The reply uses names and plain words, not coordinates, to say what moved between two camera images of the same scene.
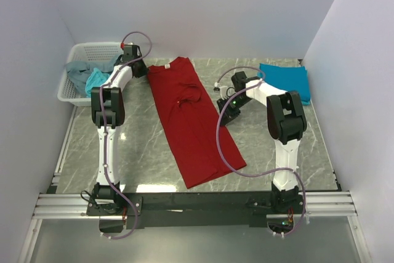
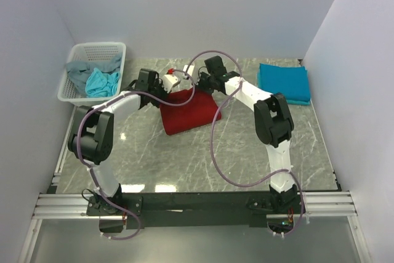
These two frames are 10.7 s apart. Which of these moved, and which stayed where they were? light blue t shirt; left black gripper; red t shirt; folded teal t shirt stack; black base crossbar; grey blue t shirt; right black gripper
Moved: red t shirt; right black gripper; left black gripper
Stayed: light blue t shirt; folded teal t shirt stack; grey blue t shirt; black base crossbar
